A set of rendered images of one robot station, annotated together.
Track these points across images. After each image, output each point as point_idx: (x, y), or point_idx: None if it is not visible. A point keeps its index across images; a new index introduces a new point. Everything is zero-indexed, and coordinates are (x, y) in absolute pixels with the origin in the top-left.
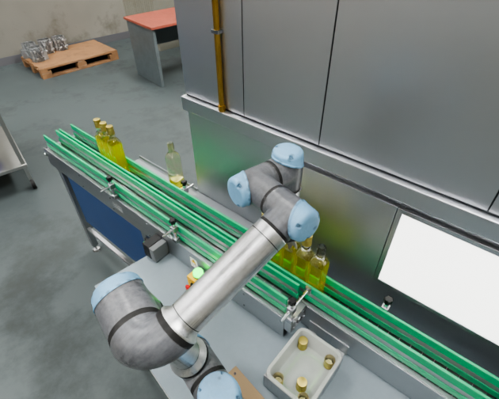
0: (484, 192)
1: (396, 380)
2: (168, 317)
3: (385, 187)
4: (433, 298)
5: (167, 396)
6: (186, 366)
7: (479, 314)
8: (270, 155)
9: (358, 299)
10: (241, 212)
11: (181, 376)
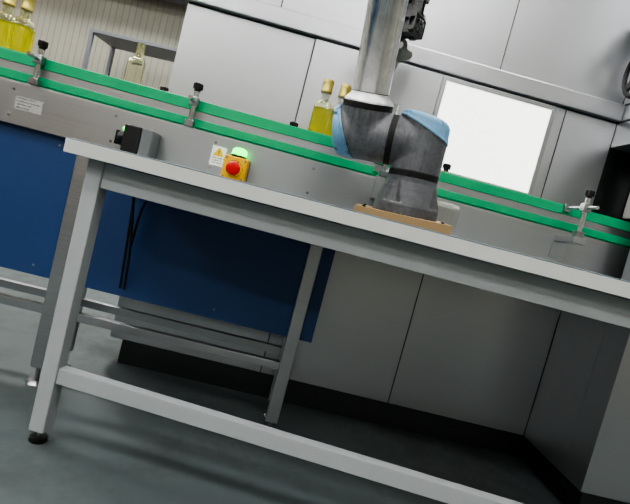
0: (496, 55)
1: (478, 232)
2: None
3: (432, 59)
4: (473, 166)
5: (308, 210)
6: (388, 89)
7: (507, 165)
8: (307, 51)
9: None
10: None
11: (382, 103)
